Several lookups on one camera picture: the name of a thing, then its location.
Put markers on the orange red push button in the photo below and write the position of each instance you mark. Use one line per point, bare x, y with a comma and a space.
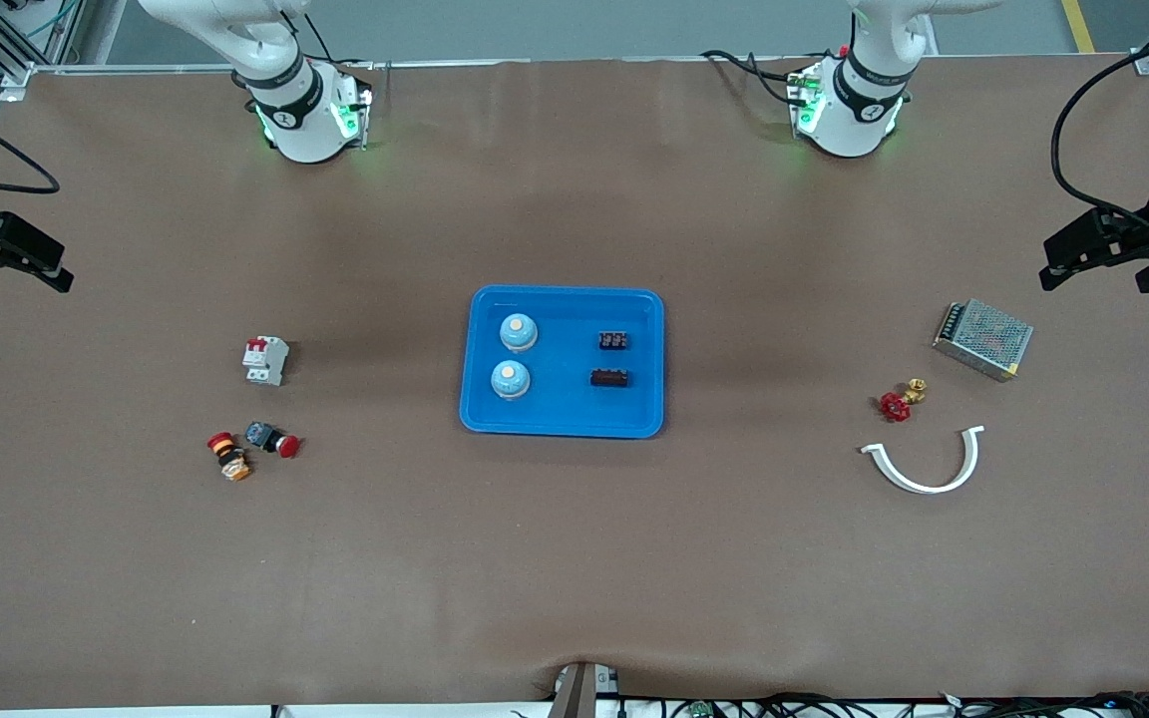
230, 459

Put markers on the white curved pipe clamp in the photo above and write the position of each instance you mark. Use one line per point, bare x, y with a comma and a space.
924, 489

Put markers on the grey metal bracket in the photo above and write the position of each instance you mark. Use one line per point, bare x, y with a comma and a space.
579, 693

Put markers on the light blue bell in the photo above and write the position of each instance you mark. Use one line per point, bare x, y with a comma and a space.
519, 333
511, 380

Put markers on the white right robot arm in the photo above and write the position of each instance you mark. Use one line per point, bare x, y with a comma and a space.
305, 120

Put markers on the white red circuit breaker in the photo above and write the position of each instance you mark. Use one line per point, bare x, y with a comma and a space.
265, 361

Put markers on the metal mesh power supply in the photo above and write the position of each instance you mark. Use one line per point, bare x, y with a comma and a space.
983, 339

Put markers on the red emergency stop button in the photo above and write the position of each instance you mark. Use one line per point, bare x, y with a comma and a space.
270, 439

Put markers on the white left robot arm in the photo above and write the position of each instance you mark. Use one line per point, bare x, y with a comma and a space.
864, 100

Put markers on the blue plastic tray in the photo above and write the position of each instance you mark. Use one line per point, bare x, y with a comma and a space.
565, 414

